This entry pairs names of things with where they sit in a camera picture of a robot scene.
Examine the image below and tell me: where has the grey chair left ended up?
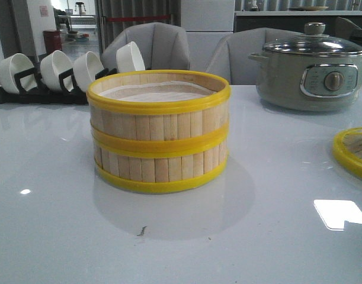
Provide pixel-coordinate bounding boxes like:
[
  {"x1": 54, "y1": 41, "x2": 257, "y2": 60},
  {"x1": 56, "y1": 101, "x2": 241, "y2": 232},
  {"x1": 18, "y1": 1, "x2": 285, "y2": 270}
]
[{"x1": 101, "y1": 22, "x2": 191, "y2": 70}]

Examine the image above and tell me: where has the white cabinet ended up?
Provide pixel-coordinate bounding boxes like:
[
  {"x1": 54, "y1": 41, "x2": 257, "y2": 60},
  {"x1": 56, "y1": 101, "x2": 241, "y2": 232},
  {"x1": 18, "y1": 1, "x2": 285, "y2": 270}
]
[{"x1": 180, "y1": 0, "x2": 235, "y2": 71}]

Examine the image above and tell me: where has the grey-green electric cooking pot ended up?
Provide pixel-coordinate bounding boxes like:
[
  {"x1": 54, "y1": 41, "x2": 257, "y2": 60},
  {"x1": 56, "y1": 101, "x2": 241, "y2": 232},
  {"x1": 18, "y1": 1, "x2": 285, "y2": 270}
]
[{"x1": 249, "y1": 51, "x2": 362, "y2": 112}]

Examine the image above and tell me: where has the black bowl rack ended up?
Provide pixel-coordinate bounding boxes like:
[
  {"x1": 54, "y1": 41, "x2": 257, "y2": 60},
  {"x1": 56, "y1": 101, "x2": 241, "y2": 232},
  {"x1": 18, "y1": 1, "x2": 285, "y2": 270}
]
[{"x1": 0, "y1": 67, "x2": 118, "y2": 105}]

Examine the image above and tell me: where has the red bin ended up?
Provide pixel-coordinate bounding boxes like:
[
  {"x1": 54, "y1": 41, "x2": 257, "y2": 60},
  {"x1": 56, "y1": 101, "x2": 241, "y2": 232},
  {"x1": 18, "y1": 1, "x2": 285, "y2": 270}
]
[{"x1": 43, "y1": 30, "x2": 62, "y2": 54}]

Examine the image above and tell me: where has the grey chair right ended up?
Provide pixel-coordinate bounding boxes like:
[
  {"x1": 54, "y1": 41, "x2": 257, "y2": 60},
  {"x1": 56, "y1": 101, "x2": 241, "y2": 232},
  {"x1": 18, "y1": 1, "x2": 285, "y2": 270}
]
[{"x1": 206, "y1": 27, "x2": 299, "y2": 85}]

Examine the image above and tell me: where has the bamboo steamer tray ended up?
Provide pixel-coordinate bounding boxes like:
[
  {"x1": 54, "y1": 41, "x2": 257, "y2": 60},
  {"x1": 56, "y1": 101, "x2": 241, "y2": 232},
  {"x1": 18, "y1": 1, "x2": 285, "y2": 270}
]
[
  {"x1": 87, "y1": 70, "x2": 230, "y2": 142},
  {"x1": 94, "y1": 140, "x2": 228, "y2": 193}
]

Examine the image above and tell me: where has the woven bamboo steamer lid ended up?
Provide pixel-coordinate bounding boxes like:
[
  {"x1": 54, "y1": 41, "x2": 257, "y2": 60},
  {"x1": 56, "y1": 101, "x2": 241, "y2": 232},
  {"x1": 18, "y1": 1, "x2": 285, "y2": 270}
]
[{"x1": 332, "y1": 127, "x2": 362, "y2": 179}]

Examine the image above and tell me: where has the white bowl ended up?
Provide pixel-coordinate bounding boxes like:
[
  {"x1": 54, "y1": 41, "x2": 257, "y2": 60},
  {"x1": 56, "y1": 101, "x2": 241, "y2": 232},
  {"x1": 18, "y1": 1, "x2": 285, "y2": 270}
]
[
  {"x1": 40, "y1": 50, "x2": 73, "y2": 91},
  {"x1": 0, "y1": 53, "x2": 34, "y2": 94},
  {"x1": 116, "y1": 41, "x2": 146, "y2": 73},
  {"x1": 73, "y1": 51, "x2": 104, "y2": 92}
]

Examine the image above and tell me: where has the yellow plate on shelf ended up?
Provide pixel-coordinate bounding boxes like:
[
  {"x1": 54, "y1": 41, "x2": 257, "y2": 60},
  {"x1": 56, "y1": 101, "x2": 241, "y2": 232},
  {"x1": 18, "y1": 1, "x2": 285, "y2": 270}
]
[{"x1": 298, "y1": 6, "x2": 328, "y2": 11}]

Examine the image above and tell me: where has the grey chair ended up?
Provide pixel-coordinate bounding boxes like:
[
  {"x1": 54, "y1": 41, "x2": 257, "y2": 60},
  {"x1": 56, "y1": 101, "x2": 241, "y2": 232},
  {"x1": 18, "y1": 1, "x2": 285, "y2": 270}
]
[
  {"x1": 206, "y1": 27, "x2": 299, "y2": 85},
  {"x1": 101, "y1": 22, "x2": 191, "y2": 70}
]

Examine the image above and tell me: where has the glass pot lid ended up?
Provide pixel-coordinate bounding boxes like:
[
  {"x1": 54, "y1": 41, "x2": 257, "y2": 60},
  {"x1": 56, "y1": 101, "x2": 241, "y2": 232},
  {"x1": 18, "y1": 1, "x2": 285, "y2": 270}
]
[{"x1": 262, "y1": 22, "x2": 362, "y2": 56}]

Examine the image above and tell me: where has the white bowl right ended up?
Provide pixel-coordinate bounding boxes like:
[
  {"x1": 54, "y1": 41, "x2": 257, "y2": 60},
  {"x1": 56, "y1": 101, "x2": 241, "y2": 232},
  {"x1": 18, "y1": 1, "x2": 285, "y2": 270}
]
[{"x1": 116, "y1": 41, "x2": 146, "y2": 73}]

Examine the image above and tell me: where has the white bowl far left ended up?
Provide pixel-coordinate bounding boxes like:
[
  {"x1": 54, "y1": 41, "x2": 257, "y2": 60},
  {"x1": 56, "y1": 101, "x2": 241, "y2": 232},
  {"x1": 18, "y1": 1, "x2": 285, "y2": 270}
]
[{"x1": 0, "y1": 53, "x2": 34, "y2": 94}]

